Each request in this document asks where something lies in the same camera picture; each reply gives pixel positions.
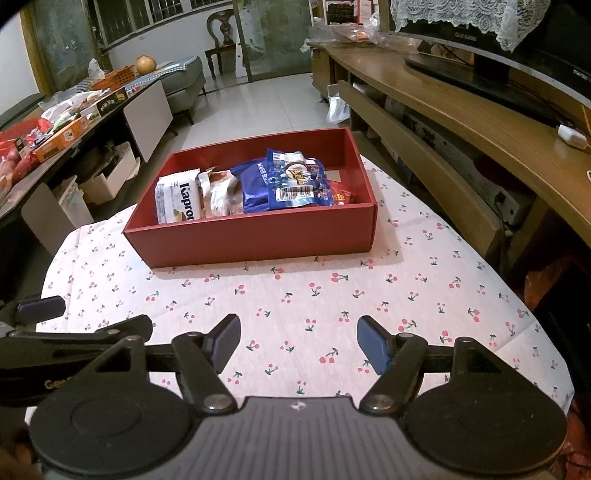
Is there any cherry print tablecloth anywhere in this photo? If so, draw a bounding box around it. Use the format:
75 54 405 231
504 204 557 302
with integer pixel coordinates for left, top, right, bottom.
36 154 575 416

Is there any clear plastic bag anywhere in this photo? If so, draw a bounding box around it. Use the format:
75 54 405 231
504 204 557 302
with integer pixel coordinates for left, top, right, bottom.
307 14 393 47

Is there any wooden chair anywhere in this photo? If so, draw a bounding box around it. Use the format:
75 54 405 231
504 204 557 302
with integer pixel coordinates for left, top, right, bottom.
204 8 238 79

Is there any dark snack box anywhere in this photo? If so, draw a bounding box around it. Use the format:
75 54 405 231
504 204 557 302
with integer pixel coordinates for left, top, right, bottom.
95 88 129 116

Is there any navy biscuit packet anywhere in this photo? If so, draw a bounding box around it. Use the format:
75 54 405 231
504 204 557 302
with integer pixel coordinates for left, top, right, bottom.
229 159 278 214

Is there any red snack packet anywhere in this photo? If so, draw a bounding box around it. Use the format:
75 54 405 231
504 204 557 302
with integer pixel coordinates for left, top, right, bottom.
323 179 357 206

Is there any orange basket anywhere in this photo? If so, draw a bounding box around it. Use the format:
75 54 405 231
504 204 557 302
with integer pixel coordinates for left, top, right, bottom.
92 66 137 90

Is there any grey sofa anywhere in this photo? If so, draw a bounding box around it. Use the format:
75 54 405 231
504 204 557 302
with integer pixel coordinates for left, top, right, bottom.
152 55 207 125

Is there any red cardboard box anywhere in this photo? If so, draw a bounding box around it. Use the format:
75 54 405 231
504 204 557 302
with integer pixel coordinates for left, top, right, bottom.
122 128 379 268

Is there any black television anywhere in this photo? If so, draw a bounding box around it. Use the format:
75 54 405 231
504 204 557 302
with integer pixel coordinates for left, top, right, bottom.
390 0 591 127

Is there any white orange bread packet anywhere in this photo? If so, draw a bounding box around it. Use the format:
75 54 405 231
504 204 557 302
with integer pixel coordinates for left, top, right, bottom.
198 167 243 217

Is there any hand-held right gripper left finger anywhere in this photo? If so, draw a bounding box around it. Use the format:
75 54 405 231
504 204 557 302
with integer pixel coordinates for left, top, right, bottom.
41 314 242 415

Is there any wooden television cabinet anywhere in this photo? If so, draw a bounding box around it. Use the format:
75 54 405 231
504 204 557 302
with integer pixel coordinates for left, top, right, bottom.
307 39 591 287

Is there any blue snack packet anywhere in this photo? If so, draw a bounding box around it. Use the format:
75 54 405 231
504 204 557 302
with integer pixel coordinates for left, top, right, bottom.
265 148 334 211

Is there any white wafer packet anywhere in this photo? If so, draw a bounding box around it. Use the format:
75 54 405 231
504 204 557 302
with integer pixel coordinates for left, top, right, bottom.
154 170 206 225

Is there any white foam board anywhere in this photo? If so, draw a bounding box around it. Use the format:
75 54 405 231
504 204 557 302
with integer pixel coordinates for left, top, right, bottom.
233 7 254 84

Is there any white lace cloth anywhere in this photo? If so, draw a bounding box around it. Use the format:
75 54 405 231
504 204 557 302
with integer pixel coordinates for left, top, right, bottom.
390 0 552 52

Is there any pile of red snack bags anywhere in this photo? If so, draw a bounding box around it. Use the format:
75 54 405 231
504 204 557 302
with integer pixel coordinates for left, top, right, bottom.
0 117 54 185

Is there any white power adapter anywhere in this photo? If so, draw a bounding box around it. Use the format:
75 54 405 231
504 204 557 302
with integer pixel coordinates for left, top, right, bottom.
557 124 589 149

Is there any white plastic bag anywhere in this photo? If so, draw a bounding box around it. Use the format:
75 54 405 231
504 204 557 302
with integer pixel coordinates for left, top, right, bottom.
41 90 100 121

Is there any orange cardboard box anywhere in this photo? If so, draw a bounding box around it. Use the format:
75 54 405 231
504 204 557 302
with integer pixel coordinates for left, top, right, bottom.
33 115 90 163

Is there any white electronic device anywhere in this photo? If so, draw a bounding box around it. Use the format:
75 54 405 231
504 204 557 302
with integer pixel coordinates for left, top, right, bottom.
402 115 509 222

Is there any long side table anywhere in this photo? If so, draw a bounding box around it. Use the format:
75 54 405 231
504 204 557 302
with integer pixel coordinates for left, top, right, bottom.
0 80 181 259

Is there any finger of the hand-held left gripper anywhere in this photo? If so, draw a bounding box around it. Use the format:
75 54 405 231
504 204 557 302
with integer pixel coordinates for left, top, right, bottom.
0 295 66 330
0 315 153 356

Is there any red plastic bag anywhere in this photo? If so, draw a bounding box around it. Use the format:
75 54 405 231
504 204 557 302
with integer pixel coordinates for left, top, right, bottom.
524 261 573 315

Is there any open cardboard box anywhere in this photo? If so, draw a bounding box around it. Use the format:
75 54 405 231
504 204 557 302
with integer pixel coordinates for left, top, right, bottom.
78 143 141 206

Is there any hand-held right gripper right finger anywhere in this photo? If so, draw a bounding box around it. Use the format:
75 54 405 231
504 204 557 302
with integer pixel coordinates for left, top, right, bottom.
357 315 552 415

